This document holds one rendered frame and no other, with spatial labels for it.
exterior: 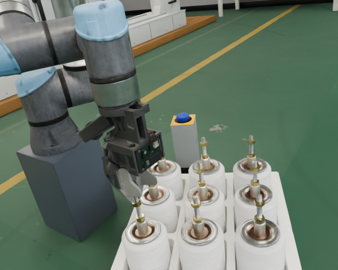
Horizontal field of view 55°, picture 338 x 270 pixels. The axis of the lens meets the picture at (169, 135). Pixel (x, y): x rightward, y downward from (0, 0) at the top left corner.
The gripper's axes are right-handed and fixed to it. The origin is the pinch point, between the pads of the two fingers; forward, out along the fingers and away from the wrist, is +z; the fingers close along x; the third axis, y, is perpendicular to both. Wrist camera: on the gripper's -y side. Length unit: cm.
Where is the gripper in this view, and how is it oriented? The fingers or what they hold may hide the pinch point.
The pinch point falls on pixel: (132, 193)
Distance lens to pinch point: 65.5
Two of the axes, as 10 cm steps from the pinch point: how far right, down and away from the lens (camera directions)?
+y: 7.7, 2.0, -6.1
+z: 1.4, 8.8, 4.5
